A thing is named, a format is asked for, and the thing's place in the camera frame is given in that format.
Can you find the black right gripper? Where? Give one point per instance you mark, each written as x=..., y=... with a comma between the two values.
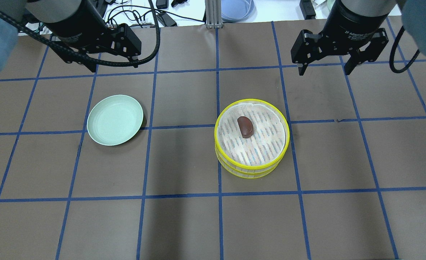
x=347, y=26

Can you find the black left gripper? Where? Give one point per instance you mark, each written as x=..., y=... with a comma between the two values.
x=76, y=29

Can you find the brown dumpling bun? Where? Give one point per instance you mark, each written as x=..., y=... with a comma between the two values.
x=246, y=127

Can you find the yellow rimmed steamer tray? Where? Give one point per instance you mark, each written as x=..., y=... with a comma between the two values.
x=271, y=134

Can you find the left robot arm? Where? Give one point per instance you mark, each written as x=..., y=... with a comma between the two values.
x=9, y=34

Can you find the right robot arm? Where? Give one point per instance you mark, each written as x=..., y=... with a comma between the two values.
x=413, y=17

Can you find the lower yellow steamer tray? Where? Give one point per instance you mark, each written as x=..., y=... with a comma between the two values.
x=247, y=173

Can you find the black device on desk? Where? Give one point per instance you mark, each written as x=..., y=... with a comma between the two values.
x=307, y=9

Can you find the mint green round plate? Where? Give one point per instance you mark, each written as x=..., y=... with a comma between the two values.
x=115, y=120

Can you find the black power adapter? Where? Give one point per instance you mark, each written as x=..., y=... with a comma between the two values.
x=166, y=20

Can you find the light blue bowl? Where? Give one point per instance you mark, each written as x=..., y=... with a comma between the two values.
x=236, y=10

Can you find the aluminium frame post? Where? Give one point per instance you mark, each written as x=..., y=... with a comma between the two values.
x=213, y=14

